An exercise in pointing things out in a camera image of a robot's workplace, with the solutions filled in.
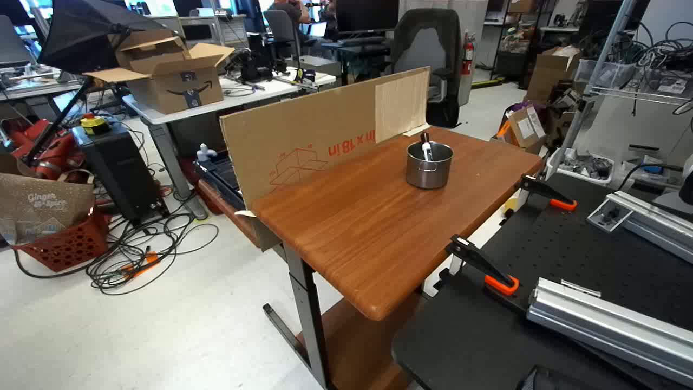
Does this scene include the black white dry-erase marker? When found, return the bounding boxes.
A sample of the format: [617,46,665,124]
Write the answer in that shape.
[417,130,435,163]

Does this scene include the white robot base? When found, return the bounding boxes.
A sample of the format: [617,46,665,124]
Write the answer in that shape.
[675,150,693,212]

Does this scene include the silver metal pot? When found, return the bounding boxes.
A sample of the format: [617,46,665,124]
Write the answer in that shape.
[404,139,455,194]

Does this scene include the pale office desk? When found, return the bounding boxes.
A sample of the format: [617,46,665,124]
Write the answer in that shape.
[119,70,343,221]

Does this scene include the black orange bar clamp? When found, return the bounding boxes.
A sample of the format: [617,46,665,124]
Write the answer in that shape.
[519,174,581,217]
[447,235,521,301]

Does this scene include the black office chair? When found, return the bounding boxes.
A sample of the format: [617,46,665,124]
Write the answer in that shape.
[389,6,465,130]

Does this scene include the black monitor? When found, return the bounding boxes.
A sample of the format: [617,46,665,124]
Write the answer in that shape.
[333,0,401,34]

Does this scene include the red fire extinguisher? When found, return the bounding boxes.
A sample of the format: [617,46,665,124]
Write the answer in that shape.
[460,33,479,79]

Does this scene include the small labelled cardboard box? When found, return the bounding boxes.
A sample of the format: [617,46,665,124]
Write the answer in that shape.
[497,103,547,154]

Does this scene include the open cardboard box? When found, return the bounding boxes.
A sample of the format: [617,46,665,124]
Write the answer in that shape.
[84,34,239,116]

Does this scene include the black cabinet with emergency button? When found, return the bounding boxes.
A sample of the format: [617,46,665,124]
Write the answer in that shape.
[69,113,167,228]

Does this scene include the plain brown cardboard box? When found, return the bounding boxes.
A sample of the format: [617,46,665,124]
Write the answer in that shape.
[524,44,585,111]

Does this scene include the red plastic basket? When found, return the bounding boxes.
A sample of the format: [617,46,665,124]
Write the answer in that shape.
[14,206,113,275]

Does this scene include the red machine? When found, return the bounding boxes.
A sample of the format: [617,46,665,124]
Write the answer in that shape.
[0,117,87,180]

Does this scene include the brown paper bag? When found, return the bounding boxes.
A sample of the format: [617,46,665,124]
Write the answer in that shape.
[0,169,98,247]

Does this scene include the black softbox light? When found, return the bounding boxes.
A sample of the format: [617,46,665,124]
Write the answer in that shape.
[36,0,173,76]

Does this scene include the black table leg frame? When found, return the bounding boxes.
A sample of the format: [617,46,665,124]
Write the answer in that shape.
[263,245,336,390]

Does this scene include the black floor cables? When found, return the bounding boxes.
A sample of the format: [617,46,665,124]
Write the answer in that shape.
[10,206,220,299]

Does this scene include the aluminium frame post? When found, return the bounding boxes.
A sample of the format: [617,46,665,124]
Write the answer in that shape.
[556,0,639,177]

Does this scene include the white equipment enclosure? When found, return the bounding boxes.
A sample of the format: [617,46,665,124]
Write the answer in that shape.
[574,86,693,185]

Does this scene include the aluminium extrusion rail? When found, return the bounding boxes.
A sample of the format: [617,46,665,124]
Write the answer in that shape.
[524,275,693,385]
[585,188,693,267]

